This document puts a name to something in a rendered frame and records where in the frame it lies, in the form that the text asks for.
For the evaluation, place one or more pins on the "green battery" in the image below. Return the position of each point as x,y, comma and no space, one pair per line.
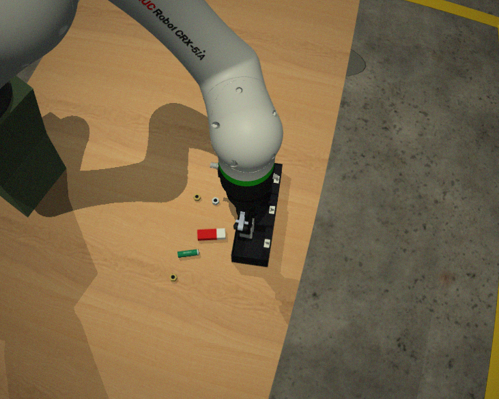
187,253

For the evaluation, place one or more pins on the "black rack of three bins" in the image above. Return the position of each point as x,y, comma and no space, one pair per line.
256,251

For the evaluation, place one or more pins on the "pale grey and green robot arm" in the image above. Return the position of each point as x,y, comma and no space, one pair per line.
246,131

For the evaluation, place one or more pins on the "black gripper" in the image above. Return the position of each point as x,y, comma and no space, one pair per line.
245,210

